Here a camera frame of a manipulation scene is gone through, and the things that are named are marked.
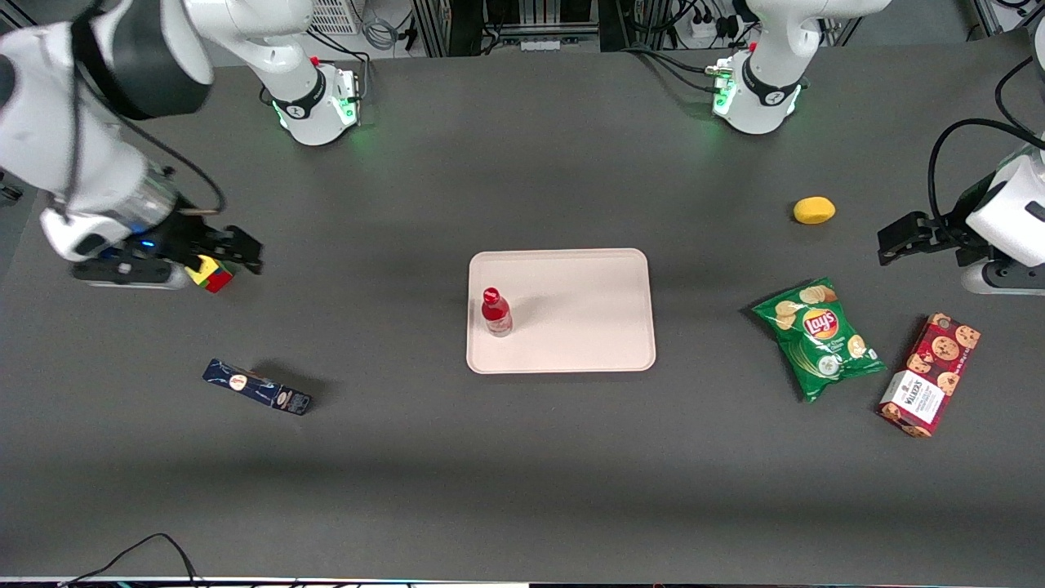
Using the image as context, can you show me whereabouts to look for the red Walkers cookie box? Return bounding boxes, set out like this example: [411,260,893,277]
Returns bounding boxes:
[878,313,981,439]

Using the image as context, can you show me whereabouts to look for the grey coiled cable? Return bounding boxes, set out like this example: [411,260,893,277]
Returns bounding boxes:
[361,0,402,51]

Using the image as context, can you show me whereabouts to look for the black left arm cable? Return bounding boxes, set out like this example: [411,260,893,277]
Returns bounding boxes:
[928,118,1045,239]
[994,56,1045,138]

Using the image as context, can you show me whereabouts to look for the dark blue carton box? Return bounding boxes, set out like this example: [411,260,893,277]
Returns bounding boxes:
[202,359,314,417]

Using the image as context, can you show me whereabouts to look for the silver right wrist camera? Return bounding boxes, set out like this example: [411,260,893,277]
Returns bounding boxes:
[72,260,190,292]

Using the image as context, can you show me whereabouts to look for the white perforated box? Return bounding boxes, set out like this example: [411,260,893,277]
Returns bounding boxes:
[306,0,364,36]

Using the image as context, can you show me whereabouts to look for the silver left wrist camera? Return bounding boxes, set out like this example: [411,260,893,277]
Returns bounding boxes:
[961,260,1045,296]

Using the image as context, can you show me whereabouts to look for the green Lay's chips bag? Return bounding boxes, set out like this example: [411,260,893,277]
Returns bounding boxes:
[751,278,887,403]

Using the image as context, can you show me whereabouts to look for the red coke bottle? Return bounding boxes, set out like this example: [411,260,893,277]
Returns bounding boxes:
[480,286,514,338]

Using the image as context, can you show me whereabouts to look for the yellow lemon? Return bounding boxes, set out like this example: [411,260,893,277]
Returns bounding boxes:
[793,196,837,225]

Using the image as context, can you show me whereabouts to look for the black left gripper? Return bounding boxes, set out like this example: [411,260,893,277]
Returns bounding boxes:
[878,174,997,267]

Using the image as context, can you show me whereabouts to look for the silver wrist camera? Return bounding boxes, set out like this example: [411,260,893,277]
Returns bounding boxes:
[961,260,1045,296]
[72,260,190,292]

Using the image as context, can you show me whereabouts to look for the colourful puzzle cube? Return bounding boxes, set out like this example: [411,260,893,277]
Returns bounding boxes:
[185,255,235,294]

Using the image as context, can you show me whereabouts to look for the black left base cables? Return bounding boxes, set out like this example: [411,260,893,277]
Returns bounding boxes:
[620,45,736,96]

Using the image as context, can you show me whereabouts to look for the white power strip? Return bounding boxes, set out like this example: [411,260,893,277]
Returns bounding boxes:
[690,10,740,42]

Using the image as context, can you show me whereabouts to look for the pale pink rectangular tray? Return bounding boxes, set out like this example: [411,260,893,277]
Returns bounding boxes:
[466,248,657,375]

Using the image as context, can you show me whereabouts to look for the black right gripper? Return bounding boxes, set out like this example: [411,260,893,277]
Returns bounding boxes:
[104,208,264,276]

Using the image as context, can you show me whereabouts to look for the thin black table cable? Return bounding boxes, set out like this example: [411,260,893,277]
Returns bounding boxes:
[57,532,202,588]

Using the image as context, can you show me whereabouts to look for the black right base cable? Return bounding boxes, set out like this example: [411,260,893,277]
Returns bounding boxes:
[302,29,374,123]

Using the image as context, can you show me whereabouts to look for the black metal equipment rack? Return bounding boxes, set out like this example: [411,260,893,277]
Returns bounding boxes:
[411,0,601,58]

